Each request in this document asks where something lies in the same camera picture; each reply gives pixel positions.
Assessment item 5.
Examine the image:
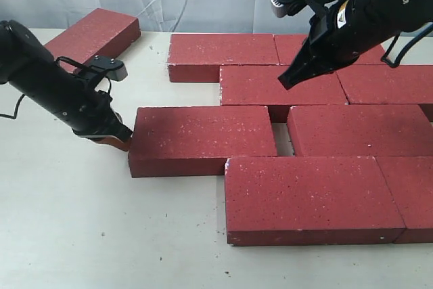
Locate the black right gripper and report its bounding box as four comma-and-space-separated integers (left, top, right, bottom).
278, 0, 399, 90

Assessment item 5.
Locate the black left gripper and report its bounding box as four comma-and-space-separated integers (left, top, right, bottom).
53, 91, 133, 152

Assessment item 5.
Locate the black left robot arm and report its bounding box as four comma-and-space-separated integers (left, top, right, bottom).
1, 20, 133, 152

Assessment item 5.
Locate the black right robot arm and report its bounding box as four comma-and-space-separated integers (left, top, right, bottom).
271, 0, 432, 89

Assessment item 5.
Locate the red brick back row right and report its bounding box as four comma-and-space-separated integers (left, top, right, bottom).
273, 34, 385, 66

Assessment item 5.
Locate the red brick second row right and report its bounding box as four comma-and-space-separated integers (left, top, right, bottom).
337, 65, 432, 120

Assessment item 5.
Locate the red brick third row right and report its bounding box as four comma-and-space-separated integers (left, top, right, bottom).
287, 104, 432, 156

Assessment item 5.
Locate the red brick back row left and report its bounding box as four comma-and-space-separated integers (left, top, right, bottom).
167, 33, 279, 83

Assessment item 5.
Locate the red brick front row left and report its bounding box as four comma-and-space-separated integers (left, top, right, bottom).
225, 156, 406, 246

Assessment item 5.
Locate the red brick front row right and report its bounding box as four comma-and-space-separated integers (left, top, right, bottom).
376, 156, 432, 244

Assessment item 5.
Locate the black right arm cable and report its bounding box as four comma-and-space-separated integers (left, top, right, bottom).
380, 21, 433, 68

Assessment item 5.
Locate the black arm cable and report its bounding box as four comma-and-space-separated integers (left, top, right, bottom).
0, 57, 112, 120
380, 21, 433, 68

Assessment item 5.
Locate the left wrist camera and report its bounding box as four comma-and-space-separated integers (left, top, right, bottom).
77, 55, 128, 85

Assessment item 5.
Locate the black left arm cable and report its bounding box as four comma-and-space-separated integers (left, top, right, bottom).
0, 57, 112, 120

